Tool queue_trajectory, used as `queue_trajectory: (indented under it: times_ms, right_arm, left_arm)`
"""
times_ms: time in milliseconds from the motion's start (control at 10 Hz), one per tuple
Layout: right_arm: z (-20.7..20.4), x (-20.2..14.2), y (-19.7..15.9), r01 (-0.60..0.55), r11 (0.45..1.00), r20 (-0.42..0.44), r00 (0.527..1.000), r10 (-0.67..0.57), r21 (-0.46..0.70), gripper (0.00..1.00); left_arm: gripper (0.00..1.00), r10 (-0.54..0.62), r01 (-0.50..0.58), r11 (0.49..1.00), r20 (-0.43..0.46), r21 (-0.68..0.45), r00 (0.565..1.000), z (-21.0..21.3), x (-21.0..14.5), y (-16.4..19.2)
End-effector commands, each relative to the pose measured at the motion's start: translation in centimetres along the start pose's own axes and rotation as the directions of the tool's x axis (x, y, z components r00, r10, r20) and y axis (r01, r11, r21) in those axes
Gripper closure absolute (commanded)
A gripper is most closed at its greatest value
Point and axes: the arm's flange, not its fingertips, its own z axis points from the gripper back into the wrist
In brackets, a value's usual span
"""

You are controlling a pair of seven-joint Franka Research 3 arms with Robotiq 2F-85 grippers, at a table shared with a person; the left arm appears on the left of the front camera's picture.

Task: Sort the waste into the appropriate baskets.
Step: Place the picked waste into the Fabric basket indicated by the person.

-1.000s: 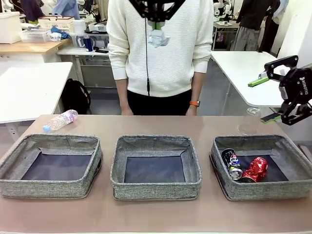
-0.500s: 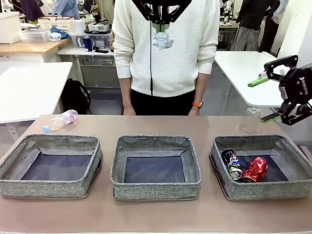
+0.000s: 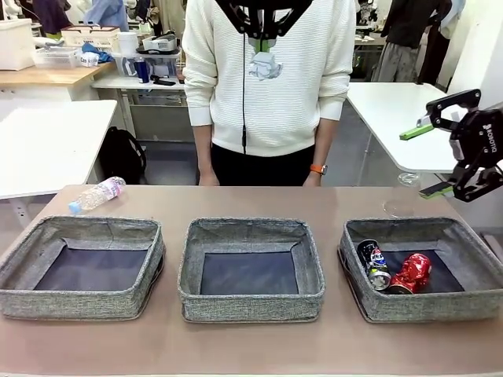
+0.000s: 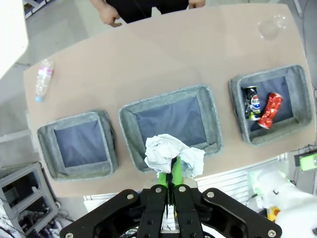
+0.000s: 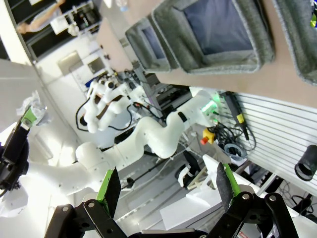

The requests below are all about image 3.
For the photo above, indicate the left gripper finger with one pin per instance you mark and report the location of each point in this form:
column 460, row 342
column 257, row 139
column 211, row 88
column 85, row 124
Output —
column 239, row 15
column 287, row 15

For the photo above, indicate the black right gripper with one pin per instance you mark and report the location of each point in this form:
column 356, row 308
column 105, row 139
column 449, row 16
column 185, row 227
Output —
column 481, row 137

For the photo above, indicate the white paper ball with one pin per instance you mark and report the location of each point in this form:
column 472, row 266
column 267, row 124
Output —
column 266, row 67

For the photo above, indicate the clear plastic cup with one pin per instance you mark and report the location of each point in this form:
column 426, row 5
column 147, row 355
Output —
column 401, row 200

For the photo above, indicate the crushed red can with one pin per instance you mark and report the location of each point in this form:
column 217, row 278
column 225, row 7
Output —
column 412, row 271

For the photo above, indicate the crushed black blue can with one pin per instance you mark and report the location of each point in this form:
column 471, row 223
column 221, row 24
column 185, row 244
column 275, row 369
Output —
column 373, row 261

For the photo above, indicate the clear plastic water bottle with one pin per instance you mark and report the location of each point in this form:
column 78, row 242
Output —
column 98, row 194

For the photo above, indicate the person's right forearm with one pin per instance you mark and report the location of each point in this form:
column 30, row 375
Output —
column 204, row 149

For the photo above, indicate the person's left forearm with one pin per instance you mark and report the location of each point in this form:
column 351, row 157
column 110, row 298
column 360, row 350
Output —
column 326, row 141

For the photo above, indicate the person's left hand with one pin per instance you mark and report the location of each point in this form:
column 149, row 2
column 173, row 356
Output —
column 313, row 180

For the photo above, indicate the person's right hand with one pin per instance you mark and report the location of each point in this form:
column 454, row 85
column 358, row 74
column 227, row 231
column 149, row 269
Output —
column 208, row 180

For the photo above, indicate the large white table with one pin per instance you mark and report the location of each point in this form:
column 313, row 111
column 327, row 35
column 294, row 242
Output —
column 393, row 106

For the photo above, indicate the small white background robot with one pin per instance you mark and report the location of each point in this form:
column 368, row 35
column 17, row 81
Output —
column 365, row 6

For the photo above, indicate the white knit sweater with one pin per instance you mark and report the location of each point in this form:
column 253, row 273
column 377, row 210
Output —
column 298, row 98

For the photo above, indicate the background work table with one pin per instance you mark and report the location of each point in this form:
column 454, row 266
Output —
column 369, row 39

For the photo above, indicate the white and black headset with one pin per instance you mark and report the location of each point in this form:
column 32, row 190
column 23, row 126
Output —
column 157, row 45

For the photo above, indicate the clear plastic storage bin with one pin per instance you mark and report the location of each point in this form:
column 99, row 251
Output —
column 165, row 64

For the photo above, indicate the long black hanging garment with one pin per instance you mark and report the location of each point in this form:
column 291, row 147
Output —
column 432, row 59

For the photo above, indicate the black remote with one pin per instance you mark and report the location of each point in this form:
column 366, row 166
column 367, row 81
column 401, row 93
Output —
column 163, row 81

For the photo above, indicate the grey hanging trousers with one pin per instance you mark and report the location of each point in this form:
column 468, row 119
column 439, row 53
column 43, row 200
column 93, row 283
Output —
column 397, row 63

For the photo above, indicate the dark blue bottle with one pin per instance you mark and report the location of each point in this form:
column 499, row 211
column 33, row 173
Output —
column 142, row 72

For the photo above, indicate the white paper roll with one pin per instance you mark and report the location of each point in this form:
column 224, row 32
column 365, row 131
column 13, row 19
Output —
column 127, row 43

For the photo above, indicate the black hanging top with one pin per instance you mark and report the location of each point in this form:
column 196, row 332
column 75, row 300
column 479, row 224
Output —
column 408, row 19

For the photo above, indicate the light blue hanging garment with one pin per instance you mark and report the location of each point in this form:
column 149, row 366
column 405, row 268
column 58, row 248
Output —
column 452, row 19

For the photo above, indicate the background person in blue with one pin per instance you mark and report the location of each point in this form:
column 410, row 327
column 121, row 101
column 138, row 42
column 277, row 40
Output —
column 106, row 13

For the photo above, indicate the white table with shelf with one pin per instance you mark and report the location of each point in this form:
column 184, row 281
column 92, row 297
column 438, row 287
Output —
column 118, row 83

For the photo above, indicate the blue cloth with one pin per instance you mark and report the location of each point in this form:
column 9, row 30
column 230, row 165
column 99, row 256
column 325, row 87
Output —
column 102, row 55

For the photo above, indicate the orange wrist watch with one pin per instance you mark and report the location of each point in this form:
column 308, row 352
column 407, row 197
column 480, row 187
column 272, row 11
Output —
column 317, row 169

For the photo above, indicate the beige crate with brown rim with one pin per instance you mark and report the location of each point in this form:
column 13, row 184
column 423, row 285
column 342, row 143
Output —
column 90, row 39

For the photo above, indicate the black trousers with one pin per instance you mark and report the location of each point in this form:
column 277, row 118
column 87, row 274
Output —
column 263, row 170

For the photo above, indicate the small white labelled box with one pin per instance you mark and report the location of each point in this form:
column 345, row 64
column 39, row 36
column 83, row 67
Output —
column 88, row 61

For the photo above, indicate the grey fabric basket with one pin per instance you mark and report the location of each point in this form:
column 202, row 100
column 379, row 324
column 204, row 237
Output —
column 424, row 306
column 251, row 306
column 78, row 304

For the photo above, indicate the black backpack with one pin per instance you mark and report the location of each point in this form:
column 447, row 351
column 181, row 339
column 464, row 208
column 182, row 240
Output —
column 122, row 153

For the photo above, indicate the background person in jacket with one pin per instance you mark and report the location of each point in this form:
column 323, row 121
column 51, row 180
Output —
column 51, row 15

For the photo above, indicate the wooden table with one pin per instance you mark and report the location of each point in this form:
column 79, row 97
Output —
column 39, row 76

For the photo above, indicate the white storage box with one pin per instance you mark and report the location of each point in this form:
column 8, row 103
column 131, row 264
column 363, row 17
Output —
column 15, row 47

